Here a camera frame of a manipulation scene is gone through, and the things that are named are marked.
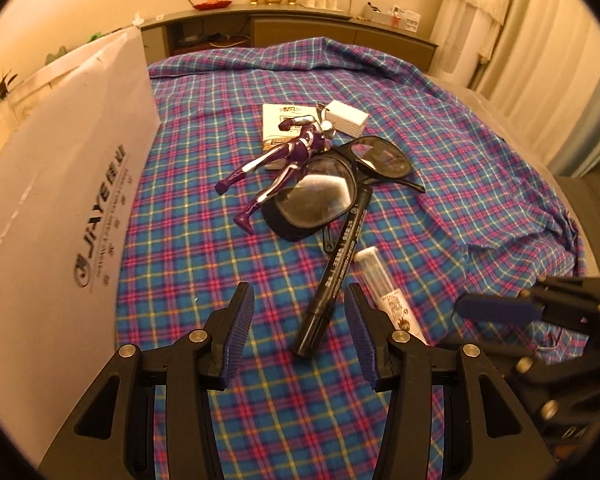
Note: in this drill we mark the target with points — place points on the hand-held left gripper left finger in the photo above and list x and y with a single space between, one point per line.
237 330

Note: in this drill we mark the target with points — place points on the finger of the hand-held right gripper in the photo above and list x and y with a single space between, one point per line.
495 307

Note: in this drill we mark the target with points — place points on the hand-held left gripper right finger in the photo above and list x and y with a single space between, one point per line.
360 340

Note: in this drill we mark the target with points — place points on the clear tube with label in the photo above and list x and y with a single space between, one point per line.
380 290

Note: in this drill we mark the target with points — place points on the black marker pen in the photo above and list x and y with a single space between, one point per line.
335 270

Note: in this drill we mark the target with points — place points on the white cardboard box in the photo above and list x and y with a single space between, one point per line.
55 210

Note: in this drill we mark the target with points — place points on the black framed glasses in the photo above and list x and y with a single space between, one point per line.
320 195

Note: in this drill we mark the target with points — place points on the blue pink plaid cloth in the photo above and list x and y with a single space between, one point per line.
430 160

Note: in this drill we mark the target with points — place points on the purple silver action figure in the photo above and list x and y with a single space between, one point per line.
300 147

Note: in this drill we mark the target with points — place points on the white card pack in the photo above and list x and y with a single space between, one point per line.
275 125

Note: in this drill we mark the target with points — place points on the white charger plug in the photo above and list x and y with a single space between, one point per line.
347 117

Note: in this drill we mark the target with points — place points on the cream curtain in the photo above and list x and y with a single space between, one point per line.
555 60

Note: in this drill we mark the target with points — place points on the white air conditioner lace cover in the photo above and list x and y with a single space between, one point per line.
465 35

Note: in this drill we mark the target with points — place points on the grey television cabinet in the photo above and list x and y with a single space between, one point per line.
305 30

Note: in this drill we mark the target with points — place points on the white desk organizer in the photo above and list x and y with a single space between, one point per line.
390 16

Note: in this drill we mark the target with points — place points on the red fruit plate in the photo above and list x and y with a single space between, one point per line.
212 5

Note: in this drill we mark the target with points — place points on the small white object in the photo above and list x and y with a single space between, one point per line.
138 17

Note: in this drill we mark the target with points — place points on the potted plant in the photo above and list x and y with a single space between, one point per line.
5 87

